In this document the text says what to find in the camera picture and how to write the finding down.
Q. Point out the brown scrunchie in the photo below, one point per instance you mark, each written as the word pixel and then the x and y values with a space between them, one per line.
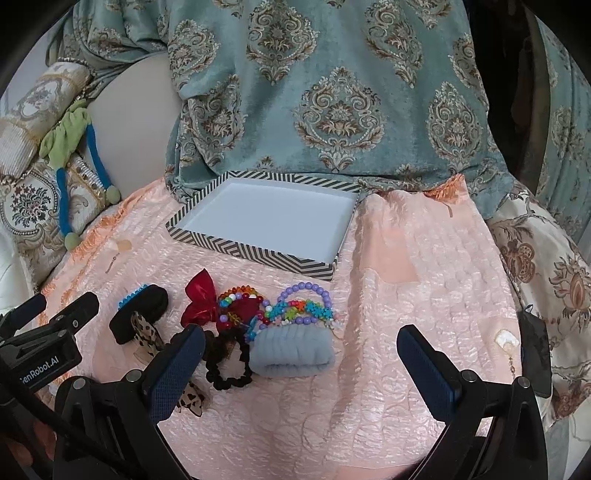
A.
pixel 219 348

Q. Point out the white shell earring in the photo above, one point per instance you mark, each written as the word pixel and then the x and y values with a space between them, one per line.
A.
pixel 505 344

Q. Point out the cream floral blanket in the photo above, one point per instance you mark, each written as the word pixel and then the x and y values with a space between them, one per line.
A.
pixel 545 258

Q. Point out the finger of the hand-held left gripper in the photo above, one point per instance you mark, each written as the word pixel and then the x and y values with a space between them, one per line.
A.
pixel 25 311
pixel 76 311

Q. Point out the teal patterned blanket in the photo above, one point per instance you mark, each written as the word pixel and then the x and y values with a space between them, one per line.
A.
pixel 286 115

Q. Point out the small gold earring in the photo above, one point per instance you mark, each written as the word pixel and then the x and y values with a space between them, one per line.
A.
pixel 121 248

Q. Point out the cream pillow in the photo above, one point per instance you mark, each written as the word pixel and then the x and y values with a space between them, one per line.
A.
pixel 138 124

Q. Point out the light blue scrunchie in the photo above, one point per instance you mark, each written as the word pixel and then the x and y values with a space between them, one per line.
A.
pixel 291 353

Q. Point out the black oval hair clip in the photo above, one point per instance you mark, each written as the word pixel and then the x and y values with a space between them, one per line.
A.
pixel 147 307

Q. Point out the black scrunchie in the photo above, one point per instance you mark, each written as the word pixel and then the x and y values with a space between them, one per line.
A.
pixel 231 381

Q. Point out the floral embroidered cushion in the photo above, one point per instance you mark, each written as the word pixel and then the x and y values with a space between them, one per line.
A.
pixel 27 207

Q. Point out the green and blue plush toy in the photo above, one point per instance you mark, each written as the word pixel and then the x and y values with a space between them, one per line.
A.
pixel 62 138

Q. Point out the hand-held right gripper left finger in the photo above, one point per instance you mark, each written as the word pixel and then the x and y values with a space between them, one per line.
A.
pixel 175 364

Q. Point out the red hair bow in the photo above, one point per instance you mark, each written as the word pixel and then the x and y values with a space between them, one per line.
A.
pixel 201 300

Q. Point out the leopard print hair bow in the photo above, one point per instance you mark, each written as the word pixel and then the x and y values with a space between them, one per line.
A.
pixel 147 339

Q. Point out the gold patterned bolster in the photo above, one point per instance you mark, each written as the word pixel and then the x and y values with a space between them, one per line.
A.
pixel 37 110

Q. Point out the pink quilted bedspread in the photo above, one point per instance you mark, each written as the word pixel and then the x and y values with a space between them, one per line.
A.
pixel 415 258

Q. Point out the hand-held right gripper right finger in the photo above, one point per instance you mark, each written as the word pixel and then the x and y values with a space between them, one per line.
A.
pixel 429 374

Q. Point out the striped shallow cardboard box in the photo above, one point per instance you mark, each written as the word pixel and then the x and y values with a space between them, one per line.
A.
pixel 268 217

